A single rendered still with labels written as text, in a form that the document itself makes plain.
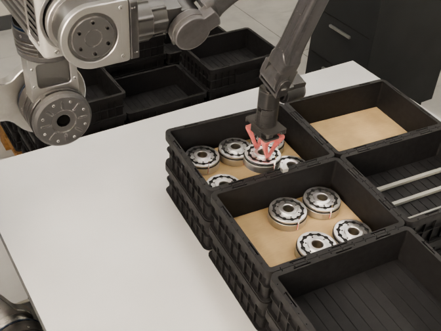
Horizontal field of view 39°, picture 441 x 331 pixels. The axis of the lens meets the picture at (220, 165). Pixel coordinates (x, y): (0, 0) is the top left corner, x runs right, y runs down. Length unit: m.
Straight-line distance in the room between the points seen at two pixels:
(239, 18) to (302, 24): 3.27
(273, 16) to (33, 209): 3.20
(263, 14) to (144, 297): 3.42
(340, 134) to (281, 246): 0.56
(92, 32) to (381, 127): 1.22
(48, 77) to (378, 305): 0.92
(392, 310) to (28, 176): 1.16
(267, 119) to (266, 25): 3.03
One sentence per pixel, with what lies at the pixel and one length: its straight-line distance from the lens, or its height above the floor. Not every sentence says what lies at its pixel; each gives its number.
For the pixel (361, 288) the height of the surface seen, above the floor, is 0.83.
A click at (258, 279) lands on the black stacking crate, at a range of 1.46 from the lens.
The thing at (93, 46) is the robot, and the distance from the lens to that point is 1.14.
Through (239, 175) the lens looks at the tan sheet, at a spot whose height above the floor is 0.83.
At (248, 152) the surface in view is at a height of 0.93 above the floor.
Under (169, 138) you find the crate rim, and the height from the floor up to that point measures 0.93.
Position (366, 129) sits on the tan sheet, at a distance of 2.08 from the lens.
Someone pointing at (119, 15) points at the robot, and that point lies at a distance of 1.13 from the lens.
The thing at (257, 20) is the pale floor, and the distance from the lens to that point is 4.69.
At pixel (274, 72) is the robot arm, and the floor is 1.21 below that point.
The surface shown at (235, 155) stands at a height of 0.86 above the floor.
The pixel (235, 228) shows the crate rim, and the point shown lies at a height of 0.93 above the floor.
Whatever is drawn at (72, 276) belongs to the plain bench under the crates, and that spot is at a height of 0.70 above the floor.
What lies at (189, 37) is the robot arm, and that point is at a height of 1.41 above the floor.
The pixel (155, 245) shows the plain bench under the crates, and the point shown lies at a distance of 1.76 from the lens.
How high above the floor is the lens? 1.96
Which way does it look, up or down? 38 degrees down
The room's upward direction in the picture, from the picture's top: 4 degrees clockwise
